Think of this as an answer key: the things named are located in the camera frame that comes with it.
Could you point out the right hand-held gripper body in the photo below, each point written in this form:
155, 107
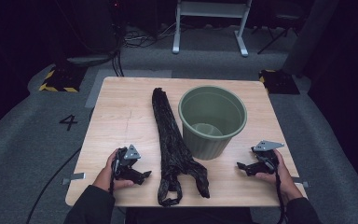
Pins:
267, 145

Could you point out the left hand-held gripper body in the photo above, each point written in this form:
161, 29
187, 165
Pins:
130, 154

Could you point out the black plastic garbage bag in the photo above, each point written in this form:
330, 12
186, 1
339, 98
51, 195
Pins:
171, 140

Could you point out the green plastic trash bin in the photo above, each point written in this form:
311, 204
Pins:
206, 144

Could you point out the person's left hand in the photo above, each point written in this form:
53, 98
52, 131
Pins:
105, 179

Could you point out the person's right hand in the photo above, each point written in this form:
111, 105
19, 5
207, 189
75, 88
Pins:
287, 185

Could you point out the grey tape strip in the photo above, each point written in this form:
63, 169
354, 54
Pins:
74, 177
301, 182

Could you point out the person's dark lap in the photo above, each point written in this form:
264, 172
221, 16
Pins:
186, 216

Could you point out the black tripod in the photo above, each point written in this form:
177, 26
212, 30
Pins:
276, 35

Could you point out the grey curtain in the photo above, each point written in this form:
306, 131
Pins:
307, 37

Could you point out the dark equipment cabinet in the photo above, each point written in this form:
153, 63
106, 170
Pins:
96, 28

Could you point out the white metal stand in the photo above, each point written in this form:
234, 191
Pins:
209, 8

